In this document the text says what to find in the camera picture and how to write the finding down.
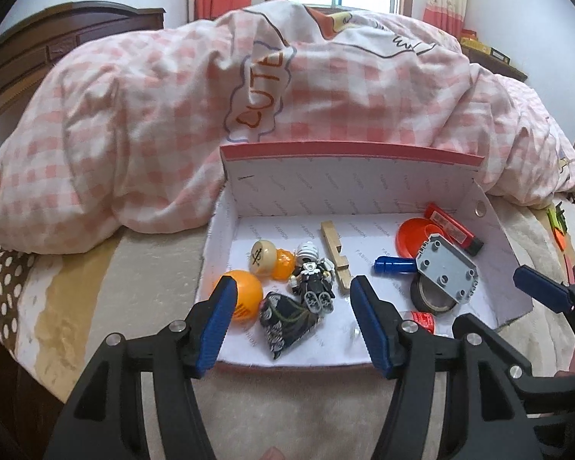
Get dark wooden headboard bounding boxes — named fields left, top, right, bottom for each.
left=0, top=2, right=166, bottom=135

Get red cardboard box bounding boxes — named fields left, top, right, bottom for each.
left=192, top=141, right=535, bottom=370

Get blue plastic cylinder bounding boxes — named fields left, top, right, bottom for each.
left=374, top=255, right=419, bottom=276

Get wooden desk with clutter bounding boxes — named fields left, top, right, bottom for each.
left=460, top=29, right=528, bottom=82

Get dark tape roll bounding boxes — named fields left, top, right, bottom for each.
left=409, top=273, right=458, bottom=317

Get dark wooden bed rail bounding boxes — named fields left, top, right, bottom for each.
left=0, top=326, right=77, bottom=460

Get red tube with black cap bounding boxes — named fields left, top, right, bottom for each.
left=424, top=202, right=484, bottom=255

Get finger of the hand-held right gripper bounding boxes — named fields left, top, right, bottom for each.
left=514, top=266, right=575, bottom=360
left=453, top=313, right=575, bottom=422

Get orange plastic ball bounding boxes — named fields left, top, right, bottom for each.
left=211, top=269, right=264, bottom=324

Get orange and green toys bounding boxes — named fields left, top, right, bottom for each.
left=546, top=201, right=571, bottom=250

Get grey studded plate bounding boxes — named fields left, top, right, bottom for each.
left=414, top=232, right=481, bottom=304

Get clear bottle with red label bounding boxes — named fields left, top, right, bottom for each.
left=350, top=310, right=437, bottom=346

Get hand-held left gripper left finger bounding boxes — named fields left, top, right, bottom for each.
left=43, top=275, right=240, bottom=460

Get notched wooden block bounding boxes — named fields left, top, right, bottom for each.
left=320, top=220, right=353, bottom=294

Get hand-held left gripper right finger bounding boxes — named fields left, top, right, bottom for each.
left=350, top=275, right=542, bottom=460

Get pink checked quilt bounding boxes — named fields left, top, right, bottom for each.
left=0, top=2, right=575, bottom=250

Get beige plush blanket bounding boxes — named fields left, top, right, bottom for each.
left=14, top=192, right=575, bottom=460

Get brown polka-dot sheet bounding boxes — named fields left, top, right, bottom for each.
left=0, top=240, right=49, bottom=346

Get dark patterned fabric pouch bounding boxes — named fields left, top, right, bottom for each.
left=258, top=291, right=324, bottom=360

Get black white toy figure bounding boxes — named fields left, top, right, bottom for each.
left=287, top=241, right=337, bottom=314

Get red plastic funnel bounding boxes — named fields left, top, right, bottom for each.
left=395, top=218, right=444, bottom=262

